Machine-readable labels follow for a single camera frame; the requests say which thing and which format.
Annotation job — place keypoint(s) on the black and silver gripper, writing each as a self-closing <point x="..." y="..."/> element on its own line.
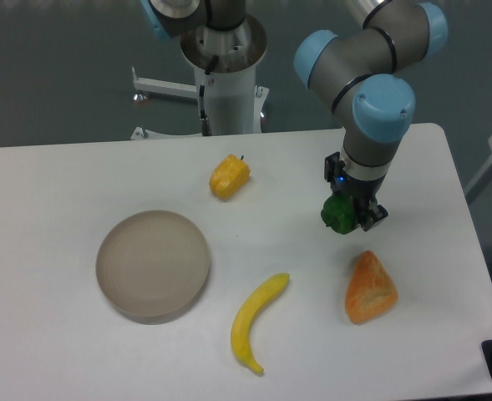
<point x="361" y="183"/>

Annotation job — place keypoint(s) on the beige round plate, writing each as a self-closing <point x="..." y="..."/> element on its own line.
<point x="152" y="266"/>

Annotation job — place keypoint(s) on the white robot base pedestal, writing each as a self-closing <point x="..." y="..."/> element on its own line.
<point x="230" y="102"/>

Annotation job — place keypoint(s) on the yellow toy pepper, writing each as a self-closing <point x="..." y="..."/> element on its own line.
<point x="229" y="176"/>

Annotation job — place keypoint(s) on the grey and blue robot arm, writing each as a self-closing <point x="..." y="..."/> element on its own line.
<point x="354" y="77"/>

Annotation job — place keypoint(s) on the orange toy croissant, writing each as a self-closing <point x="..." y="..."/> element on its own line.
<point x="371" y="291"/>

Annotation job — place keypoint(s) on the yellow toy banana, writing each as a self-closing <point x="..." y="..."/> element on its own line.
<point x="254" y="305"/>

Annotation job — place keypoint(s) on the green toy pepper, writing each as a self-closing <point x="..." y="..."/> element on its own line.
<point x="339" y="214"/>

